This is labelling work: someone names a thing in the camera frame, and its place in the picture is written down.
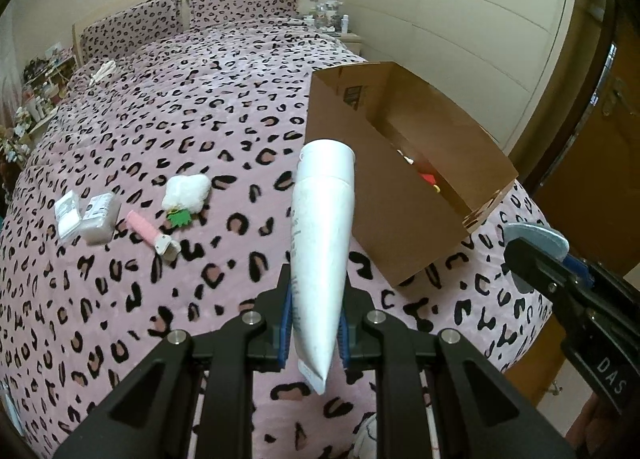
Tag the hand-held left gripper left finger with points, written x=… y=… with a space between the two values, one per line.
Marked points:
x=284 y=334

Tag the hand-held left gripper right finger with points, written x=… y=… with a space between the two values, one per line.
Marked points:
x=343 y=344

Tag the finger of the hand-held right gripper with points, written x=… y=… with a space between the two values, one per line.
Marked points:
x=535 y=264
x=580 y=273

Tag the grey round disc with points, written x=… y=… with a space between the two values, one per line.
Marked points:
x=540 y=236

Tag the white squeeze tube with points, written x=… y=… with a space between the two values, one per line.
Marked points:
x=320 y=249

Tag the brown cardboard box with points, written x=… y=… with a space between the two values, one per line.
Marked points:
x=365 y=189

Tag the clear cotton swab box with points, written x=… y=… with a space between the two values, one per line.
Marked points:
x=102 y=219

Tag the brown wooden door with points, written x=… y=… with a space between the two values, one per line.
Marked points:
x=590 y=179

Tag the small red item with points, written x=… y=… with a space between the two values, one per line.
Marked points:
x=427 y=179

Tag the white fluffy cloth green tag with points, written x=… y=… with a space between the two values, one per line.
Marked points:
x=187 y=189

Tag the white plastic packet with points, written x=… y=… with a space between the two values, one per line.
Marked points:
x=67 y=216

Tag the cream built-in wardrobe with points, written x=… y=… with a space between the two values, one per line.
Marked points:
x=450 y=14

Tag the cream nightstand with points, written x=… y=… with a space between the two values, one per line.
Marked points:
x=350 y=41

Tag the small white cloth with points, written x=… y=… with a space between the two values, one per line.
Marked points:
x=102 y=71

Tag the group of toiletry bottles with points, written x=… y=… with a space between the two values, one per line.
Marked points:
x=325 y=16

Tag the pink leopard print pillow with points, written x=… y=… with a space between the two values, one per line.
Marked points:
x=130 y=26
x=245 y=1

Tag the cluttered shelf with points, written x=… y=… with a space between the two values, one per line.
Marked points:
x=35 y=99

